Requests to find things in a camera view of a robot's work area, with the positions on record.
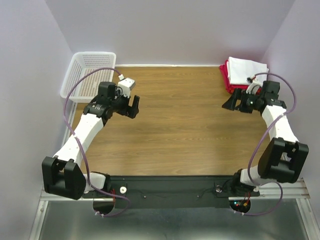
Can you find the white t-shirt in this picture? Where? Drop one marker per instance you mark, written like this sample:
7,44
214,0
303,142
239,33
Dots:
240,69

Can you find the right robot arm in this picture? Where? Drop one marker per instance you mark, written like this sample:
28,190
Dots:
283,159

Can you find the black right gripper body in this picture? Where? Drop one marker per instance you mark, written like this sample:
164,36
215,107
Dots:
248,102

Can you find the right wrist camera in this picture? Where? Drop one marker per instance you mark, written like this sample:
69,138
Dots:
254,85

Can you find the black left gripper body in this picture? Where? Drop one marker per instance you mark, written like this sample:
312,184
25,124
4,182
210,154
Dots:
120,105

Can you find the aluminium rail frame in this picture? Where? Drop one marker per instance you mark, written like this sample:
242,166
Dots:
266,218

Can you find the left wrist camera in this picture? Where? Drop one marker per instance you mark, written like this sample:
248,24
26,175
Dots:
127,84

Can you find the folded red t-shirt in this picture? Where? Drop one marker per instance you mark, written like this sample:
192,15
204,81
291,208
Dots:
229,87

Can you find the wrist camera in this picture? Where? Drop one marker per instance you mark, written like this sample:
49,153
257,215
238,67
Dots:
254,85
127,84

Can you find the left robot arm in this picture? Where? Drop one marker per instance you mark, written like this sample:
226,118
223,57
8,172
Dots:
62,174

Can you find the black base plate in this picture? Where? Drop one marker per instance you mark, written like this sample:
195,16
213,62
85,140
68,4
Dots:
165,192

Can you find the circuit board with leds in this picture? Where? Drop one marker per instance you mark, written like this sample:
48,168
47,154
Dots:
239,205

